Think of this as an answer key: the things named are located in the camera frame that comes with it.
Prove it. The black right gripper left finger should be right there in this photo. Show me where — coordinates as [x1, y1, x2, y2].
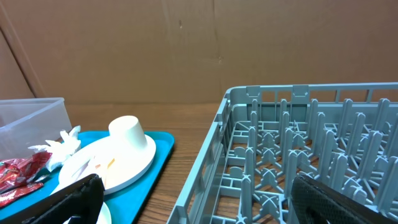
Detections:
[1, 174, 104, 224]

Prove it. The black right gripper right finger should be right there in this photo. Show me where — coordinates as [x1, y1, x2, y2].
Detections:
[291, 175, 397, 224]

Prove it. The white napkin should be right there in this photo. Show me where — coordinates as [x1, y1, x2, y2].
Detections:
[29, 126, 81, 172]

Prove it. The red snack wrapper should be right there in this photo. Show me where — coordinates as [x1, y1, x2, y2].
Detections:
[1, 151, 52, 193]

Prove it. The red ketchup packet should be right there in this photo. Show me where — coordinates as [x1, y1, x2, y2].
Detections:
[0, 182, 44, 208]

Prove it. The grey round plate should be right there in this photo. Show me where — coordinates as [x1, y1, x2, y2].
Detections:
[50, 184, 112, 224]

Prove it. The grey dishwasher rack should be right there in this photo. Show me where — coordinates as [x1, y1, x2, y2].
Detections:
[169, 82, 397, 223]

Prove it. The teal plastic tray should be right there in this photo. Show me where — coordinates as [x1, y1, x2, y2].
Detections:
[1, 131, 175, 223]

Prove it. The white round plate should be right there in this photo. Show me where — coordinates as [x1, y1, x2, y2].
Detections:
[58, 134, 156, 195]

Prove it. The yellow plastic spoon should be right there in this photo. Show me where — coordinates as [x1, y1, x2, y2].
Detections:
[106, 158, 115, 169]

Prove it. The white paper cup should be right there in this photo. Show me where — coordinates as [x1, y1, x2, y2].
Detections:
[108, 115, 147, 150]

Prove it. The clear plastic bin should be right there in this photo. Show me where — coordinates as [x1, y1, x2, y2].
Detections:
[1, 98, 72, 159]

